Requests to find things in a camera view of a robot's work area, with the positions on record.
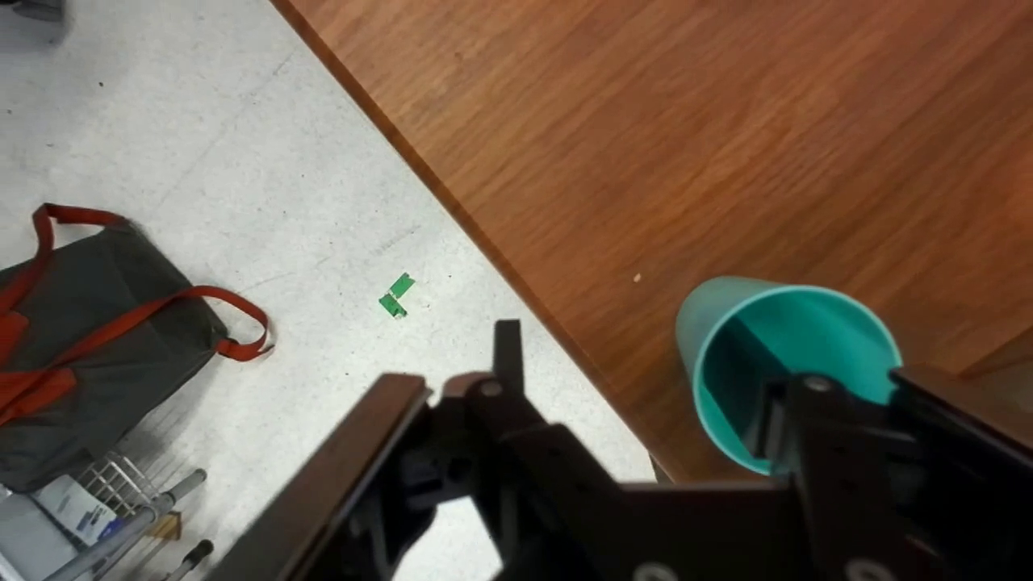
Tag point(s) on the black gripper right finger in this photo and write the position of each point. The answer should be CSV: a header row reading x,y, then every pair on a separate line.
x,y
914,485

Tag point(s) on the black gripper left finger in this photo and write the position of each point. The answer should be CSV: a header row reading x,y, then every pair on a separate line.
x,y
505,485

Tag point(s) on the teal plastic cup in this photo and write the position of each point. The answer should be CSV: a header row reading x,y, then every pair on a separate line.
x,y
817,335

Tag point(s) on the green tape mark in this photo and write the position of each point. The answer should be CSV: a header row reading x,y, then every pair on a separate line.
x,y
394,295

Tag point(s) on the black marker pen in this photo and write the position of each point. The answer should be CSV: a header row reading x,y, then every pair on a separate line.
x,y
191,557

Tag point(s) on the white blue paper box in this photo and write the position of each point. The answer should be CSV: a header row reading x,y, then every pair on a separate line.
x,y
45,528

